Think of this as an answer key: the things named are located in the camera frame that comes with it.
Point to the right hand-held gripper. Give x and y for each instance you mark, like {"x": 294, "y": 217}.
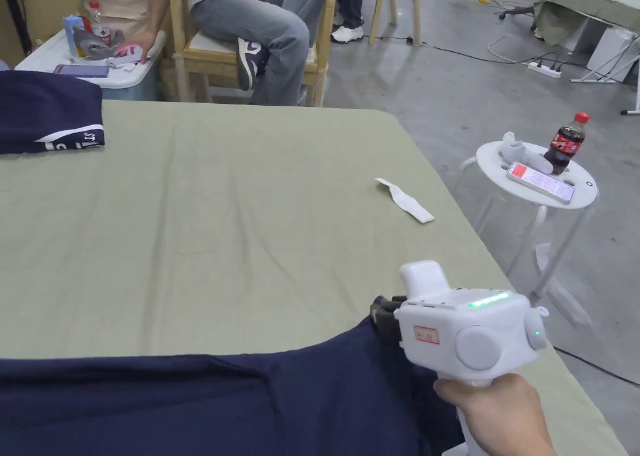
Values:
{"x": 470, "y": 346}

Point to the dark blue shirt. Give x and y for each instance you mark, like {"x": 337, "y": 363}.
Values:
{"x": 200, "y": 406}

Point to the person's right hand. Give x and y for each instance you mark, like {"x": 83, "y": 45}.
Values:
{"x": 505, "y": 416}

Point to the white paper strip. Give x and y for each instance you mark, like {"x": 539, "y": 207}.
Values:
{"x": 407, "y": 203}

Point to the bed with pale green sheet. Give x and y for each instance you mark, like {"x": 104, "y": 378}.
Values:
{"x": 225, "y": 226}

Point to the white power strip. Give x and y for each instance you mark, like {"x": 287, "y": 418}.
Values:
{"x": 544, "y": 69}

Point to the white carton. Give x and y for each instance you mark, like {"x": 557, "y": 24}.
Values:
{"x": 612, "y": 50}

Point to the folded dark blue garment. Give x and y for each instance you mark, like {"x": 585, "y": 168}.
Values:
{"x": 40, "y": 110}

